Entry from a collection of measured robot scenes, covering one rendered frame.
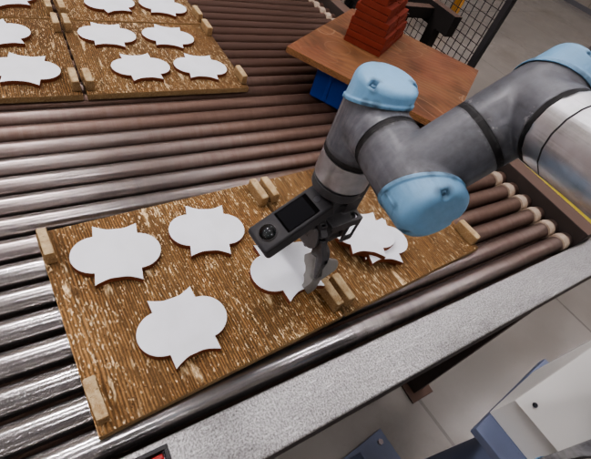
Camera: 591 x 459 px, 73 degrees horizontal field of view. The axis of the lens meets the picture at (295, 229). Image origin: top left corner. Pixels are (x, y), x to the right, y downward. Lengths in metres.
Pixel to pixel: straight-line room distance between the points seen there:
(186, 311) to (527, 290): 0.75
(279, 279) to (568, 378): 0.50
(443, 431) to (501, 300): 1.00
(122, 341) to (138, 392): 0.08
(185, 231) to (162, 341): 0.21
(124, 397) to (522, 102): 0.57
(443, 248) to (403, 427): 1.01
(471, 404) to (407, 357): 1.25
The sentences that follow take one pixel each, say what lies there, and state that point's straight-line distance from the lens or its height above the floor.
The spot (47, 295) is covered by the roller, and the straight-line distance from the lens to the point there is 0.73.
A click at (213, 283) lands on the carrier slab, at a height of 0.94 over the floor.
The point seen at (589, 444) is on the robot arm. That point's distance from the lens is 0.67.
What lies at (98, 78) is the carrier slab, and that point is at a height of 0.94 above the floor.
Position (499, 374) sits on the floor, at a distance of 2.18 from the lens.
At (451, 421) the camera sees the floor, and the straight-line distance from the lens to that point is 1.93.
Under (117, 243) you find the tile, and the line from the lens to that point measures 0.73.
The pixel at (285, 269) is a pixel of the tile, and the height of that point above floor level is 1.00.
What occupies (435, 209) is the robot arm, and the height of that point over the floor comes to 1.31.
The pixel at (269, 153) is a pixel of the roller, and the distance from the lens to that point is 1.01.
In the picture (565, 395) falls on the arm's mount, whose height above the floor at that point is 0.99.
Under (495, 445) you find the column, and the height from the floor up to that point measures 0.87.
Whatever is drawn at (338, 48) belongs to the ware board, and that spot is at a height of 1.04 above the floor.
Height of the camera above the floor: 1.53
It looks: 47 degrees down
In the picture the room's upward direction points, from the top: 22 degrees clockwise
